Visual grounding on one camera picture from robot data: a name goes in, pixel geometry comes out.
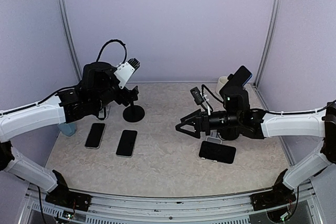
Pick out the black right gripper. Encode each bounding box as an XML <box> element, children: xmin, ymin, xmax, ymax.
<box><xmin>175</xmin><ymin>109</ymin><xmax>241</xmax><ymax>139</ymax></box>

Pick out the black phone landscape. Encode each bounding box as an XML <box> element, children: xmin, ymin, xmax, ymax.
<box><xmin>198</xmin><ymin>141</ymin><xmax>236</xmax><ymax>164</ymax></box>

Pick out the black round base phone stand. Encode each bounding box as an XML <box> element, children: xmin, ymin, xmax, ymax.
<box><xmin>123</xmin><ymin>86</ymin><xmax>145</xmax><ymax>123</ymax></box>

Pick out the black phone clear case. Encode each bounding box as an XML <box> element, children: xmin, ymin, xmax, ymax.
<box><xmin>85</xmin><ymin>123</ymin><xmax>106</xmax><ymax>150</ymax></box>

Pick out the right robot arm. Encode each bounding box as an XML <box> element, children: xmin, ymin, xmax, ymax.
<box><xmin>175</xmin><ymin>86</ymin><xmax>335</xmax><ymax>205</ymax></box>

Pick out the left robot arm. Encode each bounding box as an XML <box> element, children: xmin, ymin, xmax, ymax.
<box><xmin>1</xmin><ymin>58</ymin><xmax>140</xmax><ymax>206</ymax></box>

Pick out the white phone stand right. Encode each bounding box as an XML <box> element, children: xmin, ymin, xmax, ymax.
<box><xmin>198</xmin><ymin>136</ymin><xmax>224</xmax><ymax>163</ymax></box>

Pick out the white folding phone stand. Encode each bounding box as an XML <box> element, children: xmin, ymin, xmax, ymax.
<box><xmin>97</xmin><ymin>105</ymin><xmax>110</xmax><ymax>121</ymax></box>

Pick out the black phone blue edge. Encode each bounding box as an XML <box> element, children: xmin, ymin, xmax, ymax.
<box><xmin>226</xmin><ymin>66</ymin><xmax>253</xmax><ymax>87</ymax></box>

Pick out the white cup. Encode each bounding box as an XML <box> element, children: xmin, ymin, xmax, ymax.
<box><xmin>215</xmin><ymin>76</ymin><xmax>228</xmax><ymax>95</ymax></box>

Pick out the light blue cup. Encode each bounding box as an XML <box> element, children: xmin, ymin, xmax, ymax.
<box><xmin>58</xmin><ymin>123</ymin><xmax>77</xmax><ymax>137</ymax></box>

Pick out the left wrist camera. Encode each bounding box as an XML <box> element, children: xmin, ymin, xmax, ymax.
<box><xmin>114</xmin><ymin>58</ymin><xmax>140</xmax><ymax>89</ymax></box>

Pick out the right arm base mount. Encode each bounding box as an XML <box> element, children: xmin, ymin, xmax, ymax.
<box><xmin>250</xmin><ymin>169</ymin><xmax>297</xmax><ymax>211</ymax></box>

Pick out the left aluminium frame post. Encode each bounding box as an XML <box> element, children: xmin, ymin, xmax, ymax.
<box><xmin>57</xmin><ymin>0</ymin><xmax>82</xmax><ymax>81</ymax></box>

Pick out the aluminium frame post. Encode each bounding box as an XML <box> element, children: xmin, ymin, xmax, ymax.
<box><xmin>254</xmin><ymin>0</ymin><xmax>281</xmax><ymax>89</ymax></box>
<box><xmin>57</xmin><ymin>0</ymin><xmax>82</xmax><ymax>81</ymax></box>

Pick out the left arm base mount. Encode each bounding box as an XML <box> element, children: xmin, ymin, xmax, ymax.
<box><xmin>45</xmin><ymin>190</ymin><xmax>91</xmax><ymax>212</ymax></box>

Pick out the front aluminium rail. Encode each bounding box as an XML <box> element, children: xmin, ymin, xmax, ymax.
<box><xmin>18</xmin><ymin>180</ymin><xmax>323</xmax><ymax>224</ymax></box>

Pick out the right aluminium frame post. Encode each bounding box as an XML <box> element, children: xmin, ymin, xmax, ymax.
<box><xmin>254</xmin><ymin>0</ymin><xmax>281</xmax><ymax>89</ymax></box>

